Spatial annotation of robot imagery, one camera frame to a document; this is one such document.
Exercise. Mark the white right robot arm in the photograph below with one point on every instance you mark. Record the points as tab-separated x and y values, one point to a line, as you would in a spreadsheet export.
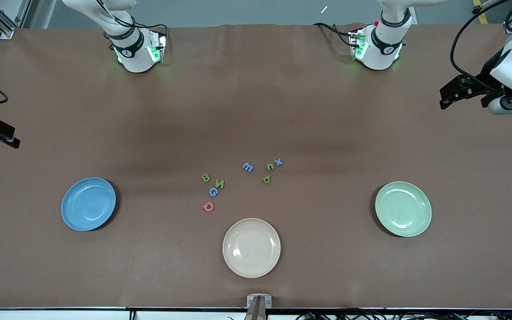
134	58

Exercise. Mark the blue plate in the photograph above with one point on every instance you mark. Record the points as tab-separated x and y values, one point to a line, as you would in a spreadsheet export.
88	204

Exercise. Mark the green foam letter B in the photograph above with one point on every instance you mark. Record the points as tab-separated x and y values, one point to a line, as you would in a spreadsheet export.
206	178
269	177

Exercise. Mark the red foam letter Q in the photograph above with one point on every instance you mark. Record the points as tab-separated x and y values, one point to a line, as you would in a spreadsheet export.
204	206

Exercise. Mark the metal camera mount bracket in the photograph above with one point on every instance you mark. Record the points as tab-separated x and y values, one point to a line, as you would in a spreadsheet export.
259	302

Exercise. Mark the metal base connector box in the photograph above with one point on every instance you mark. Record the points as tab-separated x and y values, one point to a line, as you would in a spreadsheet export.
357	44
158	49

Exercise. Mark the blue foam letter m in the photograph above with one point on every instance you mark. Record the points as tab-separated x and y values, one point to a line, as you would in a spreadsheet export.
247	167

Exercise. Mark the blue foam letter G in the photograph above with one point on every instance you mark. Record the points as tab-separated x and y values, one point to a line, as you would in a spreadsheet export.
210	191

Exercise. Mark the beige plate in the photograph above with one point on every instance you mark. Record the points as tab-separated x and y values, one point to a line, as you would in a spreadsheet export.
251	247

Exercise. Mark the green foam letter n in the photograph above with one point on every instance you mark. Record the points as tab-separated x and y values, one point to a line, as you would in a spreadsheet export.
267	166
220	184

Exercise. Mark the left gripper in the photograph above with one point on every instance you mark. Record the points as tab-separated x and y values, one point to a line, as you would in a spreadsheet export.
487	72

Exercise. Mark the yellow floor tape strip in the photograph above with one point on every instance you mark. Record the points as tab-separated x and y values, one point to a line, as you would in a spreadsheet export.
482	15

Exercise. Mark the white table edge profile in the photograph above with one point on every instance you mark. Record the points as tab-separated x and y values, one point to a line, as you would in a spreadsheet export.
38	314

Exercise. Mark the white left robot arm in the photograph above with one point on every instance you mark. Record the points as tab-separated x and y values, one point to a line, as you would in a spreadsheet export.
385	49

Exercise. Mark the brown table cover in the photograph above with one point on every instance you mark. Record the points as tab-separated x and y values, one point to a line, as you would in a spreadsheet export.
220	111

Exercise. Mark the green plate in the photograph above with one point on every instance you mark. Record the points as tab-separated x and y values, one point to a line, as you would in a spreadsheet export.
403	209

